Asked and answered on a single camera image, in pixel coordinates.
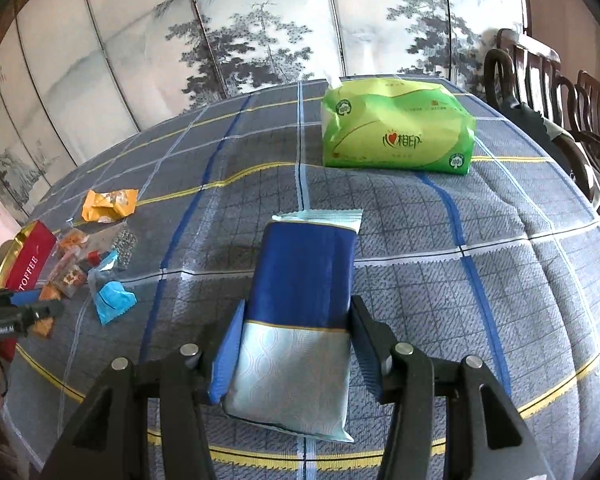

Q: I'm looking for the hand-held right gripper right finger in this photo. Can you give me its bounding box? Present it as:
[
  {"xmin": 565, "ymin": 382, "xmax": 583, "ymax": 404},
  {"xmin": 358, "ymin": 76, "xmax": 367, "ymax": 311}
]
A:
[{"xmin": 350, "ymin": 295, "xmax": 556, "ymax": 480}]

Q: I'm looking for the clear packet with orange snack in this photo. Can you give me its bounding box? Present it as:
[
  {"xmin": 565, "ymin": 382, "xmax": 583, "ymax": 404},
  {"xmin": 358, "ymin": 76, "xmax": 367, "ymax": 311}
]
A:
[{"xmin": 57, "ymin": 229, "xmax": 94, "ymax": 254}]

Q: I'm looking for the dark wooden chair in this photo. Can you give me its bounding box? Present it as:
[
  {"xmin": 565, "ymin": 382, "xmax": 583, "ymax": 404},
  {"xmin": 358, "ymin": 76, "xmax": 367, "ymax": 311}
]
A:
[
  {"xmin": 555, "ymin": 70, "xmax": 600, "ymax": 233},
  {"xmin": 482, "ymin": 27, "xmax": 565, "ymax": 111}
]

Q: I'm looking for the painted folding screen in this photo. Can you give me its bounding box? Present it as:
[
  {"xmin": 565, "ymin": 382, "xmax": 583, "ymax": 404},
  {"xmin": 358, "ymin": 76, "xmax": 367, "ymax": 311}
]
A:
[{"xmin": 0, "ymin": 0, "xmax": 531, "ymax": 223}]

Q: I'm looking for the red and gold tin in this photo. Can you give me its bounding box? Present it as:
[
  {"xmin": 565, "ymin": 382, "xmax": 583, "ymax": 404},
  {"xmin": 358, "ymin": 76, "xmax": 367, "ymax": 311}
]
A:
[{"xmin": 0, "ymin": 220, "xmax": 59, "ymax": 361}]

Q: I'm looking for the light blue snack packet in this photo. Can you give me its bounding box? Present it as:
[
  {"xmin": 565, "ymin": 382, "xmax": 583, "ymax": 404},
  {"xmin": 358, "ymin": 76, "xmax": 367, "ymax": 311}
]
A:
[{"xmin": 90, "ymin": 280, "xmax": 138, "ymax": 326}]

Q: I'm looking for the clear packet with red piece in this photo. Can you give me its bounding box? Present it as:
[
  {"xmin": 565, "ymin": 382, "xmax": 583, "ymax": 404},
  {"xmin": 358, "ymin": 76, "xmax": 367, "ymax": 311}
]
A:
[{"xmin": 78, "ymin": 248, "xmax": 106, "ymax": 269}]

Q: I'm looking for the green tissue pack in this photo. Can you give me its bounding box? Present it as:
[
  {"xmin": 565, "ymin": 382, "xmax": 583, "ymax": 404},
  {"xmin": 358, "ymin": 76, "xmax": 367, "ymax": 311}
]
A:
[{"xmin": 321, "ymin": 76, "xmax": 477, "ymax": 177}]

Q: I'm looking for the small orange snack packet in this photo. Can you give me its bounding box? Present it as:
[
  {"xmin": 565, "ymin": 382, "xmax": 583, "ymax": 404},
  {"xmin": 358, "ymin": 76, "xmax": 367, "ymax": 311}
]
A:
[{"xmin": 30, "ymin": 285, "xmax": 57, "ymax": 339}]

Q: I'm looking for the dark blue snack packet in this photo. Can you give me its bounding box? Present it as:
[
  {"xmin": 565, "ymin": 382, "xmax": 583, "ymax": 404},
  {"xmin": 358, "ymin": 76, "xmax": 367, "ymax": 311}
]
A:
[{"xmin": 223, "ymin": 210, "xmax": 364, "ymax": 444}]

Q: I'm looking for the clear blue-edged snack packet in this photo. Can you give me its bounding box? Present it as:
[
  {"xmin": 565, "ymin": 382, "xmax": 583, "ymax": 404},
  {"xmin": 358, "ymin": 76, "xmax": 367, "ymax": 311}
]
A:
[{"xmin": 87, "ymin": 250, "xmax": 120, "ymax": 286}]

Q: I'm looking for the dark cloth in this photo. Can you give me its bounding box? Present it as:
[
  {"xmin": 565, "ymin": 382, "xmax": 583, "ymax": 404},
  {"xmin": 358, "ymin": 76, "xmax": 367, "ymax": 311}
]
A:
[{"xmin": 502, "ymin": 101, "xmax": 578, "ymax": 161}]

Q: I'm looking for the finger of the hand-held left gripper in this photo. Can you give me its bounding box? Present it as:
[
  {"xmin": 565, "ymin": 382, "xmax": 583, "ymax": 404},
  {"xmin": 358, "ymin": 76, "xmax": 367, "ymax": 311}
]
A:
[
  {"xmin": 7, "ymin": 290, "xmax": 43, "ymax": 307},
  {"xmin": 15, "ymin": 301, "xmax": 65, "ymax": 335}
]

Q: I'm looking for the plaid tablecloth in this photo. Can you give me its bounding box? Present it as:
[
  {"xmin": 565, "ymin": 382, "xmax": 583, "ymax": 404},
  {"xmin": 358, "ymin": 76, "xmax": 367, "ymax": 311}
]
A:
[{"xmin": 0, "ymin": 76, "xmax": 600, "ymax": 480}]

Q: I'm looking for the clear packet with grey beads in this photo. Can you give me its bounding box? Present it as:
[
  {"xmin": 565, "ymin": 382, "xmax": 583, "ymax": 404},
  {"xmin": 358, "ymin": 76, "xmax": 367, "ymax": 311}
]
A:
[{"xmin": 107, "ymin": 230, "xmax": 137, "ymax": 266}]

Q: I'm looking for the clear packet with brown snack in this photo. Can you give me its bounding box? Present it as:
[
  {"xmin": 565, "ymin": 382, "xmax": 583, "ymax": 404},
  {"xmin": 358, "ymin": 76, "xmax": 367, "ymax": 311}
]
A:
[{"xmin": 50, "ymin": 260, "xmax": 89, "ymax": 299}]

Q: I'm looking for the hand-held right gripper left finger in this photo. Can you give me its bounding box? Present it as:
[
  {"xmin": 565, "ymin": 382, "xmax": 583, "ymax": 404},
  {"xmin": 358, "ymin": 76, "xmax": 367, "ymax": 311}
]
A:
[{"xmin": 39, "ymin": 301, "xmax": 249, "ymax": 480}]

